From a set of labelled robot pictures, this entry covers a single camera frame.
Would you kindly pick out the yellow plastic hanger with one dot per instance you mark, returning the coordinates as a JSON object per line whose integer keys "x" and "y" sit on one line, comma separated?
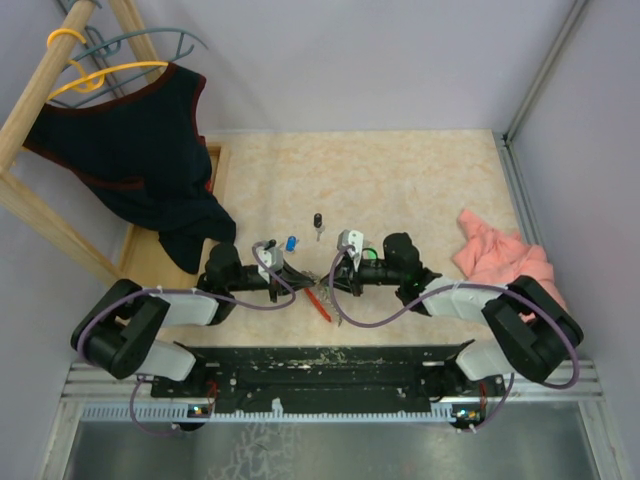
{"x": 85, "y": 75}

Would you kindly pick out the aluminium frame post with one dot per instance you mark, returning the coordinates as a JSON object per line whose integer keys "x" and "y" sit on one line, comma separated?
{"x": 567, "y": 31}

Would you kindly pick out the blue tag key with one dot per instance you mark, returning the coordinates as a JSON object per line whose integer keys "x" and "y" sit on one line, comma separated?
{"x": 291, "y": 244}

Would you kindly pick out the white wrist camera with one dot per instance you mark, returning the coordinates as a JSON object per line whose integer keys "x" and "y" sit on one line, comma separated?
{"x": 270, "y": 260}
{"x": 353, "y": 242}

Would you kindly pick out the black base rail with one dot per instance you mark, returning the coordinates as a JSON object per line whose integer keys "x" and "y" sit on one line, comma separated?
{"x": 324, "y": 380}

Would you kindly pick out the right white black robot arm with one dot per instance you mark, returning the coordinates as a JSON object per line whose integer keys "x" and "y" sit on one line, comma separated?
{"x": 532, "y": 335}

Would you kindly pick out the black tag key upper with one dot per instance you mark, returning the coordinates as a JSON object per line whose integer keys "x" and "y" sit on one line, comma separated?
{"x": 319, "y": 226}

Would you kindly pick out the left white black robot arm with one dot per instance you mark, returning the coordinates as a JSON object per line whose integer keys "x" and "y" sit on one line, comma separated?
{"x": 119, "y": 334}

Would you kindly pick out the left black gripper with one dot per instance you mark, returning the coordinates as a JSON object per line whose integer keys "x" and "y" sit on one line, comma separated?
{"x": 294, "y": 279}

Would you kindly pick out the green tag key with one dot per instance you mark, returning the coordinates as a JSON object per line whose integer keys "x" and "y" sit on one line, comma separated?
{"x": 371, "y": 253}

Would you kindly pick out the dark navy vest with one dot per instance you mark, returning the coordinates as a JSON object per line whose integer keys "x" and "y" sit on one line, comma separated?
{"x": 144, "y": 158}

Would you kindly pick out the teal plastic hanger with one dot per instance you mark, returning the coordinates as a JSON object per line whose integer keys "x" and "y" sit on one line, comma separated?
{"x": 112, "y": 79}

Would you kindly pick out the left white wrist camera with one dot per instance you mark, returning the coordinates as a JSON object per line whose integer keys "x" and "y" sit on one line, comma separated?
{"x": 270, "y": 260}

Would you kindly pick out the pink cloth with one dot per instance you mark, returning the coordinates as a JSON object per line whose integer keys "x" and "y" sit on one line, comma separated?
{"x": 491, "y": 256}

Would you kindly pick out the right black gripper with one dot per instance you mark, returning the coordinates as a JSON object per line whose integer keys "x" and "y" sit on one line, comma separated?
{"x": 343, "y": 283}

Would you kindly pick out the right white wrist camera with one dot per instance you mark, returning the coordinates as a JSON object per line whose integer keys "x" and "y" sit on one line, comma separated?
{"x": 353, "y": 242}

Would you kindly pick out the wooden tray frame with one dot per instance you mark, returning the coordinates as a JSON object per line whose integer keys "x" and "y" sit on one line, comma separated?
{"x": 143, "y": 260}

